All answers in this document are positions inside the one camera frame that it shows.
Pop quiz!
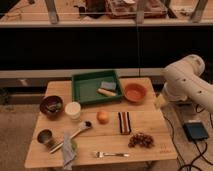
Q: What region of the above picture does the silver metal fork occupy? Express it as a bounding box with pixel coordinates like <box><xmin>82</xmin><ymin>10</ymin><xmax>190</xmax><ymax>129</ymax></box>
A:
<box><xmin>94</xmin><ymin>151</ymin><xmax>130</xmax><ymax>158</ymax></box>

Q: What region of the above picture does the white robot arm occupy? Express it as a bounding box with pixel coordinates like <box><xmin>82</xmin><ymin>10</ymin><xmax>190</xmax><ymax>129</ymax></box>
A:
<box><xmin>154</xmin><ymin>54</ymin><xmax>213</xmax><ymax>113</ymax></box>

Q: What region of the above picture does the red orange bowl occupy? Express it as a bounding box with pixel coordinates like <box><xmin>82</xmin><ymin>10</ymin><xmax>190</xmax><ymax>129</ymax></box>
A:
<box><xmin>124</xmin><ymin>83</ymin><xmax>147</xmax><ymax>103</ymax></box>

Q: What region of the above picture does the dark maroon bowl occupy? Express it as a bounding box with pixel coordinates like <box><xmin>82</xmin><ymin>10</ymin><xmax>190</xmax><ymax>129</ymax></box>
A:
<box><xmin>40</xmin><ymin>95</ymin><xmax>63</xmax><ymax>118</ymax></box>

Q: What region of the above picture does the wooden table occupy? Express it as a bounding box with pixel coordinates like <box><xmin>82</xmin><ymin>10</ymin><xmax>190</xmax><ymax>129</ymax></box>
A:
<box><xmin>25</xmin><ymin>78</ymin><xmax>177</xmax><ymax>168</ymax></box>

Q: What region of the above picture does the striped black red white block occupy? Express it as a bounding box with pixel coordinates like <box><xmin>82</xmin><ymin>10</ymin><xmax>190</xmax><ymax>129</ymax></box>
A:
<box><xmin>118</xmin><ymin>112</ymin><xmax>131</xmax><ymax>135</ymax></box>

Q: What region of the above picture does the bunch of dark grapes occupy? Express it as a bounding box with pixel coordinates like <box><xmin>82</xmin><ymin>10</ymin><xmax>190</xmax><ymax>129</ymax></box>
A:
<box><xmin>128</xmin><ymin>132</ymin><xmax>154</xmax><ymax>148</ymax></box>

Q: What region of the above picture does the black foot pedal box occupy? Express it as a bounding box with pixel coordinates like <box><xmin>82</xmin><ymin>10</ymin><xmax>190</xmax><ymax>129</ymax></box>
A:
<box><xmin>183</xmin><ymin>122</ymin><xmax>209</xmax><ymax>141</ymax></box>

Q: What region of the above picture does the blue grey sponge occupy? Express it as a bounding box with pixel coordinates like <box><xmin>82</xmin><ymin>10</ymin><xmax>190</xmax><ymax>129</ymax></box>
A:
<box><xmin>100</xmin><ymin>82</ymin><xmax>116</xmax><ymax>91</ymax></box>

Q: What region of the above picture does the orange fruit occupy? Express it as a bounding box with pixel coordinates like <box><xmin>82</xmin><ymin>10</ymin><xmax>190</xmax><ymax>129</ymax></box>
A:
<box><xmin>96</xmin><ymin>111</ymin><xmax>109</xmax><ymax>124</ymax></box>

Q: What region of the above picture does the wooden dish brush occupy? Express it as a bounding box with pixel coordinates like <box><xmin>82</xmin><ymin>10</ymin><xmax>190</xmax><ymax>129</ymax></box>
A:
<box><xmin>50</xmin><ymin>121</ymin><xmax>92</xmax><ymax>154</ymax></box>

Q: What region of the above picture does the green plastic tray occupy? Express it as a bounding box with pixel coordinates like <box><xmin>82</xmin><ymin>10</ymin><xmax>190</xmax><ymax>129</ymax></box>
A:
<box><xmin>72</xmin><ymin>70</ymin><xmax>123</xmax><ymax>105</ymax></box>

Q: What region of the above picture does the white paper cup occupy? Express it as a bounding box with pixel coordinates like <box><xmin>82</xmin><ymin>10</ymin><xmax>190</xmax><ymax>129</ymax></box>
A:
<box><xmin>65</xmin><ymin>102</ymin><xmax>81</xmax><ymax>120</ymax></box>

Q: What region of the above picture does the grey blue cloth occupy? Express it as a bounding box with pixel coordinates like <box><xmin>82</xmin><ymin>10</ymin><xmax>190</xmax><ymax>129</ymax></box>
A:
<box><xmin>62</xmin><ymin>132</ymin><xmax>77</xmax><ymax>171</ymax></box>

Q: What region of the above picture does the small metal cup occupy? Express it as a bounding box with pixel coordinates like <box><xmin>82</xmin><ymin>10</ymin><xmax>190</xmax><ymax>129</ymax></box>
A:
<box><xmin>37</xmin><ymin>129</ymin><xmax>52</xmax><ymax>145</ymax></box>

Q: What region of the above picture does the black floor cable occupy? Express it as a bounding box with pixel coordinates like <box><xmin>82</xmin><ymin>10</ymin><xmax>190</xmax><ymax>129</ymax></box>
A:
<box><xmin>162</xmin><ymin>103</ymin><xmax>213</xmax><ymax>171</ymax></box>

